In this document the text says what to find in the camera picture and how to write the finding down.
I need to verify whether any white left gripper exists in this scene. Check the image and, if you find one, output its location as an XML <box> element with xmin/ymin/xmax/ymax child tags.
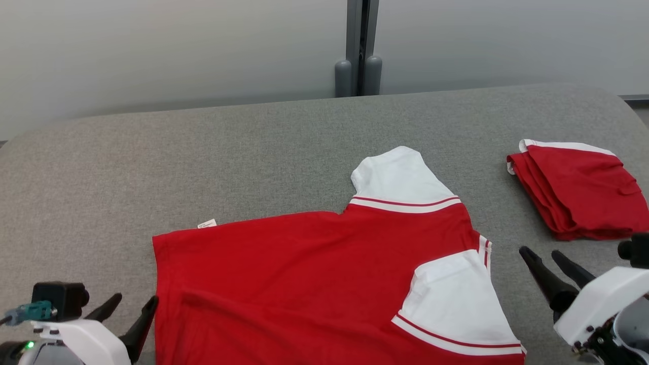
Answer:
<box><xmin>30</xmin><ymin>293</ymin><xmax>159</xmax><ymax>365</ymax></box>

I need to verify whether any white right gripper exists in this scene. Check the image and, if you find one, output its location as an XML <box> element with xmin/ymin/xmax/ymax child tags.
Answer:
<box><xmin>519</xmin><ymin>246</ymin><xmax>649</xmax><ymax>348</ymax></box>

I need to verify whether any red jersey with white sleeves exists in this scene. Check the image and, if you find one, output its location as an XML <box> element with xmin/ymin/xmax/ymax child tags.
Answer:
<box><xmin>152</xmin><ymin>146</ymin><xmax>527</xmax><ymax>365</ymax></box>

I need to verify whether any grey aluminium wall rail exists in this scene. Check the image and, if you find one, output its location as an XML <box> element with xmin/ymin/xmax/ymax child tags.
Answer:
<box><xmin>335</xmin><ymin>0</ymin><xmax>383</xmax><ymax>98</ymax></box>

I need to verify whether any teal cable connector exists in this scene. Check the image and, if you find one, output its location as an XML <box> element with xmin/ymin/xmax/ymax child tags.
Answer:
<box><xmin>4</xmin><ymin>300</ymin><xmax>56</xmax><ymax>325</ymax></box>

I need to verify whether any red shirt pile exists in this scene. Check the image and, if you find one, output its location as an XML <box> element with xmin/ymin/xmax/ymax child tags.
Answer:
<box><xmin>507</xmin><ymin>139</ymin><xmax>649</xmax><ymax>241</ymax></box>

